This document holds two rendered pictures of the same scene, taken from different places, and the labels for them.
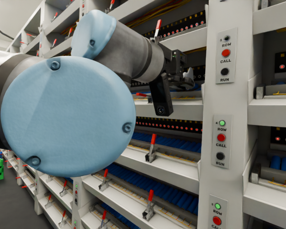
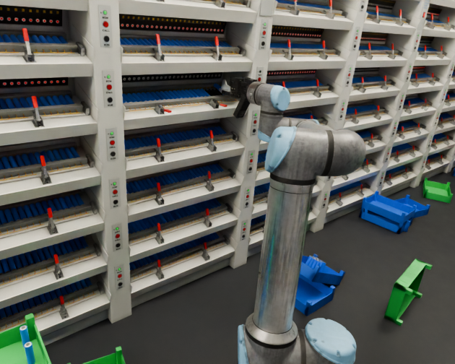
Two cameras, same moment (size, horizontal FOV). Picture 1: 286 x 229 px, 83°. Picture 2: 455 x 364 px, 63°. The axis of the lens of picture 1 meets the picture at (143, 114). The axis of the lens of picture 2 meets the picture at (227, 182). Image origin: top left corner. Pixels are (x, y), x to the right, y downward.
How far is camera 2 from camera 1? 1.61 m
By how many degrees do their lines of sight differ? 83
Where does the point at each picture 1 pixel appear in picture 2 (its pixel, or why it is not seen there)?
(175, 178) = (232, 152)
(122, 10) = (187, 11)
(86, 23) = (285, 94)
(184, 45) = (240, 68)
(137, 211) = (201, 191)
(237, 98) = not seen: hidden behind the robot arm
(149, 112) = (214, 115)
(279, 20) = (273, 67)
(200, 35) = (248, 65)
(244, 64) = not seen: hidden behind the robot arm
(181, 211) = (220, 173)
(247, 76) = not seen: hidden behind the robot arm
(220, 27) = (258, 64)
